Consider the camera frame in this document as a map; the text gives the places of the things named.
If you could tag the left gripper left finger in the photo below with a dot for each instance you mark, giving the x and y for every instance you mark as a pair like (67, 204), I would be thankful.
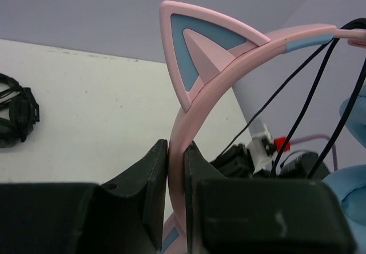
(123, 215)

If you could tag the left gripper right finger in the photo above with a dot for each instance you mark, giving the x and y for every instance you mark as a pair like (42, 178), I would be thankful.
(257, 215)

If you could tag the pink blue cat-ear headphones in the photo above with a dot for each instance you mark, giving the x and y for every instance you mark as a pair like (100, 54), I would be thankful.
(206, 53)

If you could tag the black headphones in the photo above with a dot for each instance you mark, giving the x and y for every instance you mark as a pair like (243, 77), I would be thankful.
(23, 112)

